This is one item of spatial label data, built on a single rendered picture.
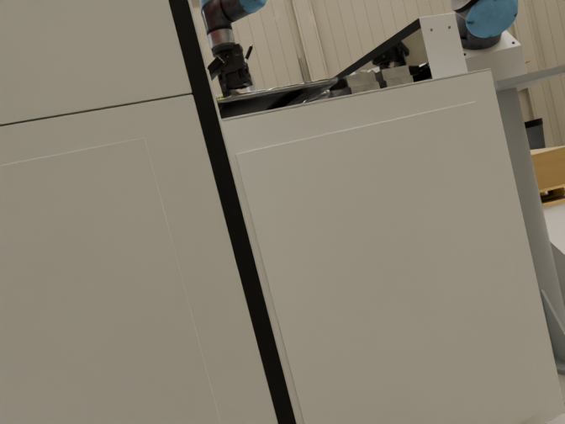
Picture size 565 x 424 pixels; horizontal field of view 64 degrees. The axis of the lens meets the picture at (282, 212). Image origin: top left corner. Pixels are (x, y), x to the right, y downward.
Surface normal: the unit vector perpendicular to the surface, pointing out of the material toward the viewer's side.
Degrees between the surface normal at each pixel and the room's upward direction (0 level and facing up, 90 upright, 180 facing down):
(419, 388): 90
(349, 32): 90
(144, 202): 90
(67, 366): 90
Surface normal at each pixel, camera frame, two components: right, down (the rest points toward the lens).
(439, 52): 0.33, -0.03
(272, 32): 0.05, 0.04
